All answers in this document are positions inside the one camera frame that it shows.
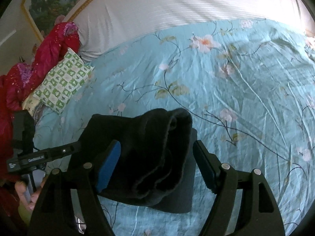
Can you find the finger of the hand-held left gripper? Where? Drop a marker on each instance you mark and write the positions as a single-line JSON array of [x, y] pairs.
[[64, 150]]

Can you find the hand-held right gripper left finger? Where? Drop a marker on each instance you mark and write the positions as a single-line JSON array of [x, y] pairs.
[[108, 167]]

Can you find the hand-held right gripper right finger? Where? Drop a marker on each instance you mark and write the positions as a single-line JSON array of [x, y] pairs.
[[206, 167]]

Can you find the black pants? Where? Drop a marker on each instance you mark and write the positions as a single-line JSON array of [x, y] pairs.
[[152, 132]]

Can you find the person's left hand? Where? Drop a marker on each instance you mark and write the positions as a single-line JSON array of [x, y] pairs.
[[24, 191]]

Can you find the pale yellow pillow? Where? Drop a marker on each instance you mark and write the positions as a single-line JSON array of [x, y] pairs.
[[30, 102]]

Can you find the green checkered pillow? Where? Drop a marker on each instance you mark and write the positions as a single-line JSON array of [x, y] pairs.
[[64, 81]]

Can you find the red floral quilt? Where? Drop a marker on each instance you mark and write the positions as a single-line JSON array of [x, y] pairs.
[[49, 54]]

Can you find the light blue floral blanket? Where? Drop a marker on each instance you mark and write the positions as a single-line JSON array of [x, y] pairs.
[[221, 78]]

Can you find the white ribbed bed sheet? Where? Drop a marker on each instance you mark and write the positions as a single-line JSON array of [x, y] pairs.
[[172, 5]]

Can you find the gold framed wall painting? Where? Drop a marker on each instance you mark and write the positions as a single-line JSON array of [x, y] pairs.
[[56, 0]]

